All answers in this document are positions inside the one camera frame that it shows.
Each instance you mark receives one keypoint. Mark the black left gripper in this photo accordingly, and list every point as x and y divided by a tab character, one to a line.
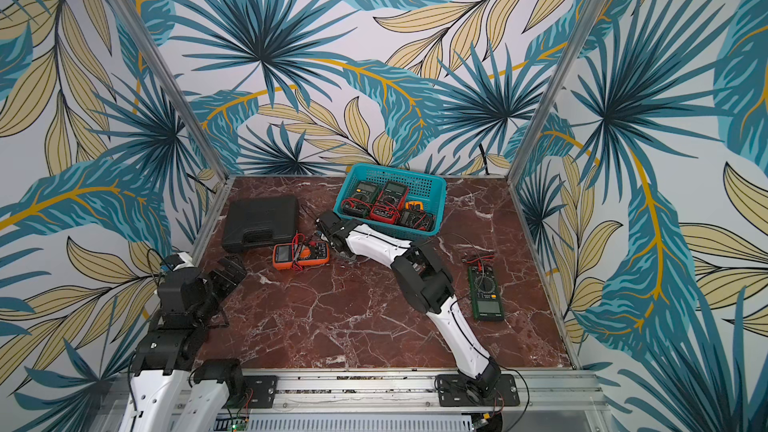
228	284

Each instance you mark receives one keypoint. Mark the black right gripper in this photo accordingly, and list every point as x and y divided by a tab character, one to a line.
333	230

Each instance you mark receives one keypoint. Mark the red Aneng multimeter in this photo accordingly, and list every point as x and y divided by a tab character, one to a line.
389	203

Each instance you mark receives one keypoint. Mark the yellow multimeter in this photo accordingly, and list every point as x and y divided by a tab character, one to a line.
414	208

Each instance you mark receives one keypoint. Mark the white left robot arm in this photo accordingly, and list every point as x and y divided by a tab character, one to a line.
167	390

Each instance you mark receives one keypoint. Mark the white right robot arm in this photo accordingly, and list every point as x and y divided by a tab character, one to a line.
426	285

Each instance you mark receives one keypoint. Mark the teal plastic basket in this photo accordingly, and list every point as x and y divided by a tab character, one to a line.
429	189

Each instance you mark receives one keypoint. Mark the black plastic tool case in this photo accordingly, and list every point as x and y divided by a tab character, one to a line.
260	222

